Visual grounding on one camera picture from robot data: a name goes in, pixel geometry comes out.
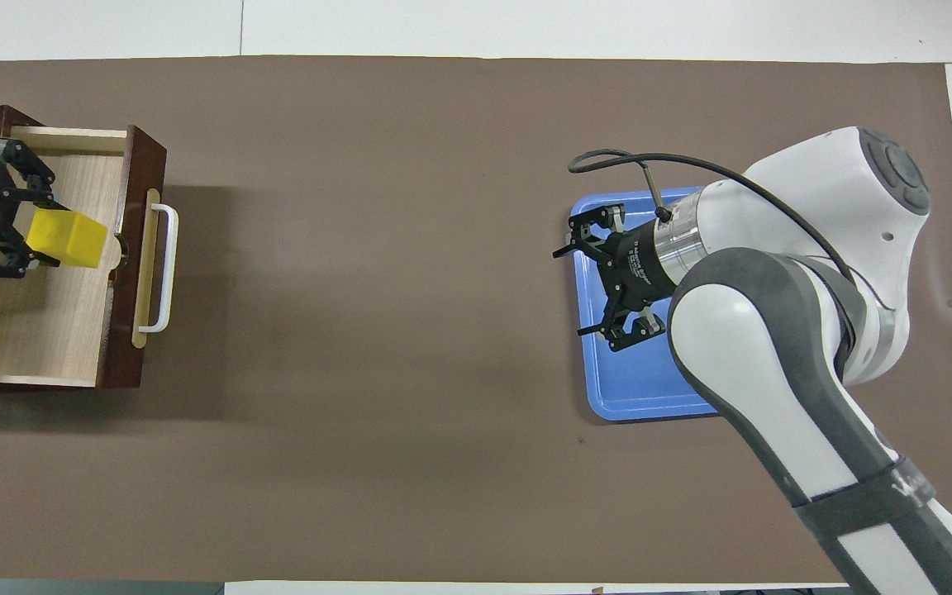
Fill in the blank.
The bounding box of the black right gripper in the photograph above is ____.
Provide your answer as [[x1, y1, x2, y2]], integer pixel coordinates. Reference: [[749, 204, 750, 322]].
[[553, 205, 682, 353]]

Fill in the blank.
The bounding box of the yellow cube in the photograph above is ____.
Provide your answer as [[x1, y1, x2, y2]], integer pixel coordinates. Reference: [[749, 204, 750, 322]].
[[26, 208, 109, 269]]

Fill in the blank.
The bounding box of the wooden drawer with white handle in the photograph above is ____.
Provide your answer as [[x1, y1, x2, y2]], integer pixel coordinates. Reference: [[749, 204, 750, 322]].
[[0, 124, 179, 391]]

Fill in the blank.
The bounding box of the blue plastic tray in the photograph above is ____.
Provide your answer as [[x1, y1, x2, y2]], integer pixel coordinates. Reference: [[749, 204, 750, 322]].
[[571, 186, 721, 422]]

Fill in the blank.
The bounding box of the brown table mat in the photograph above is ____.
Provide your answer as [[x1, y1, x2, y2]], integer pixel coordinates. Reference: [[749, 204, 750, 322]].
[[0, 55, 952, 584]]

